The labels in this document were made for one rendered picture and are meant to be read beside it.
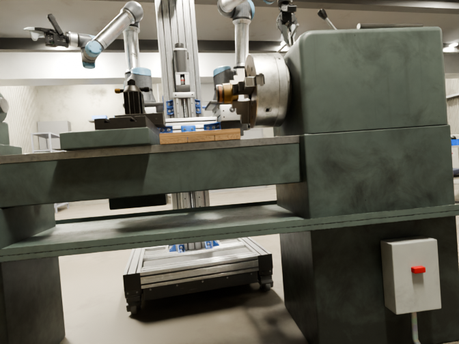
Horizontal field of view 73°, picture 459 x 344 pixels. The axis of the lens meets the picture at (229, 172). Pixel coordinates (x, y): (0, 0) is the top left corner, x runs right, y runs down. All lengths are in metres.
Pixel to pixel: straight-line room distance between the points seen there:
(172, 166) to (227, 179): 0.21
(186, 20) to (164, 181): 1.37
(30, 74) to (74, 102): 2.88
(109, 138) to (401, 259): 1.12
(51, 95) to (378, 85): 9.00
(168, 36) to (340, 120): 1.37
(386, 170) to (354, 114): 0.25
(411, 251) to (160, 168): 0.97
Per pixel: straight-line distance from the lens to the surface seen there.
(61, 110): 9.58
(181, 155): 1.17
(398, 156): 1.36
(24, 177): 1.32
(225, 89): 1.34
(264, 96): 1.25
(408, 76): 1.43
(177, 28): 2.28
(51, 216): 1.69
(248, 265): 1.89
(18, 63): 6.95
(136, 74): 1.96
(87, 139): 1.17
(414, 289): 1.38
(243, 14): 2.13
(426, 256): 1.37
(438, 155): 1.46
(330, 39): 1.31
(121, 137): 1.14
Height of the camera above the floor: 0.77
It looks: 1 degrees down
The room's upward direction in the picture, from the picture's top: 4 degrees counter-clockwise
